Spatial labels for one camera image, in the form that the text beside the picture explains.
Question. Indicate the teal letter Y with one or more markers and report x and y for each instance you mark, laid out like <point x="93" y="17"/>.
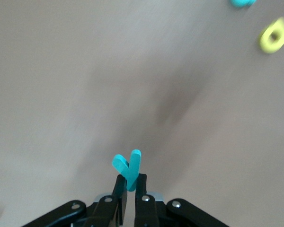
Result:
<point x="132" y="172"/>

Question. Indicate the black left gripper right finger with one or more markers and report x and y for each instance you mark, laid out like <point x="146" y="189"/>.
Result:
<point x="145" y="212"/>

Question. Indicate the teal letter P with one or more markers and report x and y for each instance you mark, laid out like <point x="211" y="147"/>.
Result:
<point x="239" y="2"/>

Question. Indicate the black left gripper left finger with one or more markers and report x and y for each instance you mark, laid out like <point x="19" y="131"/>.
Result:
<point x="109" y="212"/>

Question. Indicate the yellow letter D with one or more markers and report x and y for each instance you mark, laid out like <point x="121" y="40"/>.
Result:
<point x="266" y="46"/>

